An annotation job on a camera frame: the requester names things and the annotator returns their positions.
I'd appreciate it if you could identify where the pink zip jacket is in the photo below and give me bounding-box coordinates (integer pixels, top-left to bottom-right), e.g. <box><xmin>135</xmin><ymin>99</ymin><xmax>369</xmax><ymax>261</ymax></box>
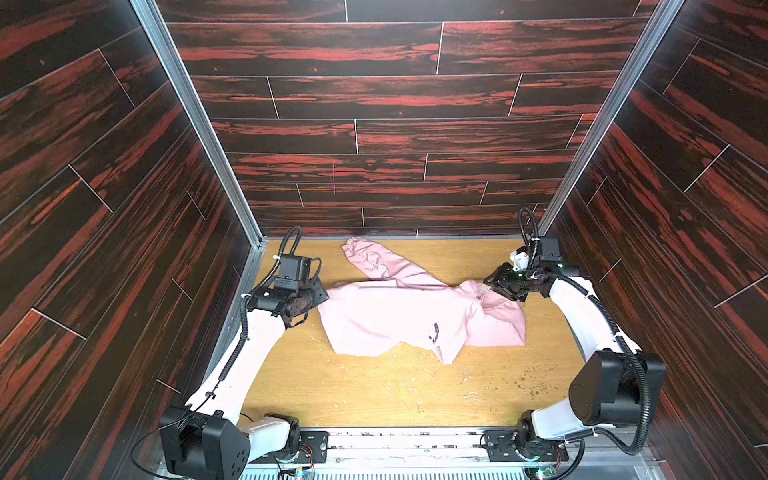
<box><xmin>318</xmin><ymin>237</ymin><xmax>526</xmax><ymax>365</ymax></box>

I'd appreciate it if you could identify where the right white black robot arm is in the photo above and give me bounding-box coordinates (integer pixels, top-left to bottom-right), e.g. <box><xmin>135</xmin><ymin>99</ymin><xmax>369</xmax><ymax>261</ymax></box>
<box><xmin>484</xmin><ymin>261</ymin><xmax>667</xmax><ymax>460</ymax></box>

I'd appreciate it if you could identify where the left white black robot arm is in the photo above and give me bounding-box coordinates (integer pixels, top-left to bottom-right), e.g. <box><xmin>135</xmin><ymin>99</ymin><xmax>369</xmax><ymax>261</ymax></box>
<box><xmin>158</xmin><ymin>280</ymin><xmax>328</xmax><ymax>479</ymax></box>

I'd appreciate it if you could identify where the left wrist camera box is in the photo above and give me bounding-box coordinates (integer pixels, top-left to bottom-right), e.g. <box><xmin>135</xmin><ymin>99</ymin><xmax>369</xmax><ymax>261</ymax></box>
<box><xmin>275</xmin><ymin>254</ymin><xmax>312</xmax><ymax>284</ymax></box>

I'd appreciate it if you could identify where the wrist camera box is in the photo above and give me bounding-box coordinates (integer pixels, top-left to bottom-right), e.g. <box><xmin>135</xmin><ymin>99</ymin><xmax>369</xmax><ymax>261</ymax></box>
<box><xmin>510</xmin><ymin>237</ymin><xmax>564</xmax><ymax>272</ymax></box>
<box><xmin>275</xmin><ymin>254</ymin><xmax>312</xmax><ymax>284</ymax></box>

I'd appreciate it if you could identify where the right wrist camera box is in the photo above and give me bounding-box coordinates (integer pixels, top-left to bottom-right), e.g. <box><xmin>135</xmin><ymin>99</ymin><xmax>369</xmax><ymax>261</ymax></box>
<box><xmin>510</xmin><ymin>237</ymin><xmax>564</xmax><ymax>272</ymax></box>

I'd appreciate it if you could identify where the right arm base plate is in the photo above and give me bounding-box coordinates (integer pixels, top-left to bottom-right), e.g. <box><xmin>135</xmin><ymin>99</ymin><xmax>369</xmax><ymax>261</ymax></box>
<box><xmin>480</xmin><ymin>430</ymin><xmax>569</xmax><ymax>463</ymax></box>

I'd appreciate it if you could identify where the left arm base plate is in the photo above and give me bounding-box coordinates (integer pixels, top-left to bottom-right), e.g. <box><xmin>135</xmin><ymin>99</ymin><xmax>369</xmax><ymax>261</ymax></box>
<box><xmin>258</xmin><ymin>430</ymin><xmax>330</xmax><ymax>464</ymax></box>

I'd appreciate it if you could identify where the aluminium front rail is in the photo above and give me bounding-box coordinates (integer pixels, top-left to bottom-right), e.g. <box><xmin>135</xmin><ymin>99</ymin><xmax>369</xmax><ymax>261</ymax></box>
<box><xmin>155</xmin><ymin>425</ymin><xmax>667</xmax><ymax>480</ymax></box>

